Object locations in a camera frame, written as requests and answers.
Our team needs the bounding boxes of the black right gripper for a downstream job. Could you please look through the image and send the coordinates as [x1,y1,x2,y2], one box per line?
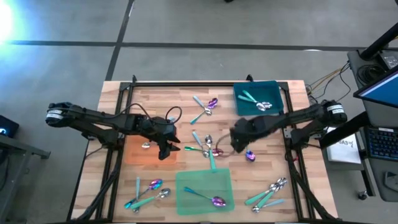
[230,116,273,153]

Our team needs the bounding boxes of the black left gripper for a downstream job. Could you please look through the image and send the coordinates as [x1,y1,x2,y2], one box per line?
[146,117,182,161]

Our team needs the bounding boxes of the teal handled silver spoon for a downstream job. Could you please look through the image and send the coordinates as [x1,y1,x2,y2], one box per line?
[241,90,274,110]
[205,134,218,171]
[129,188,171,210]
[252,177,288,213]
[238,95,267,112]
[244,182,282,206]

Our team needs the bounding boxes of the teal-handled cutlery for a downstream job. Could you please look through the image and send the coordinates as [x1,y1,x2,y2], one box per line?
[189,98,219,125]

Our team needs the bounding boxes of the green translucent tray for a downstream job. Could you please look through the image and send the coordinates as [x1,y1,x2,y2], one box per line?
[175,167,236,216]

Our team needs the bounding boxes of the orange translucent tray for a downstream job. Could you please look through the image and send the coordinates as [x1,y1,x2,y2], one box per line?
[124,133,178,166]

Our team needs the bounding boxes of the blue plastic bin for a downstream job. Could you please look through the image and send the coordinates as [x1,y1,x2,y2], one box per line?
[233,80,284,116]

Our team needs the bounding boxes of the black cart crossbar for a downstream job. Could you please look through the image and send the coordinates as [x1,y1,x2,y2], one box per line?
[319,111,370,149]

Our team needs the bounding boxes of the white paper sheet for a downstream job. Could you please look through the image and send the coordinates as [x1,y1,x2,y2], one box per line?
[326,127,362,165]

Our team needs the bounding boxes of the dark grey computer cart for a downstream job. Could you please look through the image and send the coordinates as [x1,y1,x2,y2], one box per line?
[347,49,398,203]

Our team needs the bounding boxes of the black backlit keyboard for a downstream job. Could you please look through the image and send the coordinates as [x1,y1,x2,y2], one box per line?
[365,127,398,162]

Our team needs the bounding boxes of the grey side table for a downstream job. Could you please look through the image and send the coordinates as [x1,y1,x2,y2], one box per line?
[0,133,52,224]

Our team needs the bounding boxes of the computer monitor blue screen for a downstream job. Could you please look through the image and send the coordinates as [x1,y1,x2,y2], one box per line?
[353,70,398,110]

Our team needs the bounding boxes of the dark handheld device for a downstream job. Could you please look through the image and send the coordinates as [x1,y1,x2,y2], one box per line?
[383,170,398,193]

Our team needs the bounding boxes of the black device blue light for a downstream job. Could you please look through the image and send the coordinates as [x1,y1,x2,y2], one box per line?
[0,114,20,139]

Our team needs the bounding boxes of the black monitor pole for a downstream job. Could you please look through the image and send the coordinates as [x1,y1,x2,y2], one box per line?
[359,23,398,61]

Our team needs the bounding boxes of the grey right gripper cable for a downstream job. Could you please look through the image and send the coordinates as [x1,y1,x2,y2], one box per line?
[215,134,236,157]

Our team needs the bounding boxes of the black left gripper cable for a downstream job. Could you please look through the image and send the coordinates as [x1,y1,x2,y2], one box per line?
[123,102,183,126]

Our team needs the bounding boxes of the black left cable bundle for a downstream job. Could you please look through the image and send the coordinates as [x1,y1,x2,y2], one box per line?
[74,146,121,222]

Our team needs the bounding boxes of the black cable bundle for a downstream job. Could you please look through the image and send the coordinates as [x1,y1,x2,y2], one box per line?
[74,146,121,222]
[284,146,333,222]

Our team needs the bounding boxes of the yellow and black cables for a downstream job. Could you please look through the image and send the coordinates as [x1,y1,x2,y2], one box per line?
[306,62,352,108]

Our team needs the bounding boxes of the black right cable bundle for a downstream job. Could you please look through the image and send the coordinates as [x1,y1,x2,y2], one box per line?
[284,146,333,222]

